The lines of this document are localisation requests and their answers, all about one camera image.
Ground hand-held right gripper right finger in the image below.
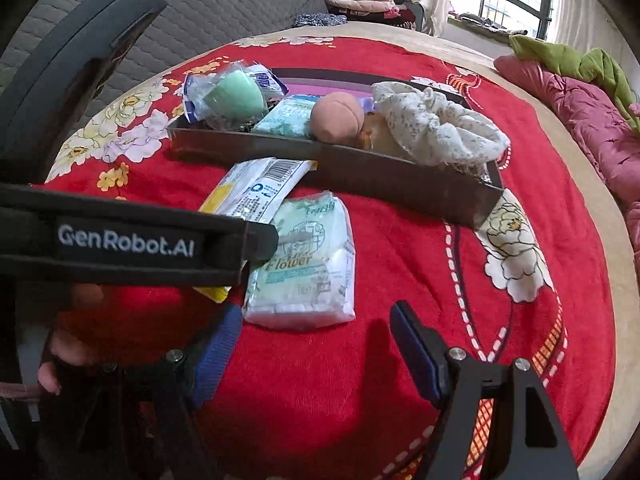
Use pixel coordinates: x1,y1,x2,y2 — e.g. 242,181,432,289
390,301,579,480

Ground blue patterned cloth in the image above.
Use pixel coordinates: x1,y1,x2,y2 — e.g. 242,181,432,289
292,12,348,30

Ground grey quilted headboard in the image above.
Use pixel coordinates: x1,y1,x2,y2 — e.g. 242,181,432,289
0,0,326,126

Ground clothes on window sill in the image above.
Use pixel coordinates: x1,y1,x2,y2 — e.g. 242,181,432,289
450,10,531,38

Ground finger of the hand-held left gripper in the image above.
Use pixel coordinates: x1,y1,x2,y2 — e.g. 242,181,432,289
0,0,168,171
240,220,279,272

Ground blue white tissue packet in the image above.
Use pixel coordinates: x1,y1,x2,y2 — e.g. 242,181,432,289
182,62,290,123

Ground peach makeup sponge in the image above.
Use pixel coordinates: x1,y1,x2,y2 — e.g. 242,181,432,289
310,92,363,146

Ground white yellow wet wipe packet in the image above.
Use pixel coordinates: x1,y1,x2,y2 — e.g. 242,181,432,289
192,157,318,303

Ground green blanket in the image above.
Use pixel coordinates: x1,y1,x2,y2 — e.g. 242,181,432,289
509,35,640,133

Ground beige bed sheet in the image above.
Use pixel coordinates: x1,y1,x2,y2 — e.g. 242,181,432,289
45,21,640,476

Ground green tissue packet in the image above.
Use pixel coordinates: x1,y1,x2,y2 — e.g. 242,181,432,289
242,191,357,330
250,95,321,138

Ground green makeup sponge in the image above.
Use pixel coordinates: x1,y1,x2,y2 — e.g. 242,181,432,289
202,71,268,131

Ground white floral scrunchie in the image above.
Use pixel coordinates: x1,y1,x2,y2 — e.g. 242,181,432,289
371,81,512,166

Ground brown cardboard box tray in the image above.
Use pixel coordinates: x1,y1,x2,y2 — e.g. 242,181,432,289
167,67,506,228

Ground red floral blanket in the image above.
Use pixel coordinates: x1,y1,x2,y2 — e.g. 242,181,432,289
32,36,616,480

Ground person's left hand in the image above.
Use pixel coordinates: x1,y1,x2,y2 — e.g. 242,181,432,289
37,282,106,395

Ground pink quilt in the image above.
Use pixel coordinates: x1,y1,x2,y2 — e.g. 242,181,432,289
494,54,640,256

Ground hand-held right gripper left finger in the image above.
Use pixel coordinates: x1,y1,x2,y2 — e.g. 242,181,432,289
100,305,243,480

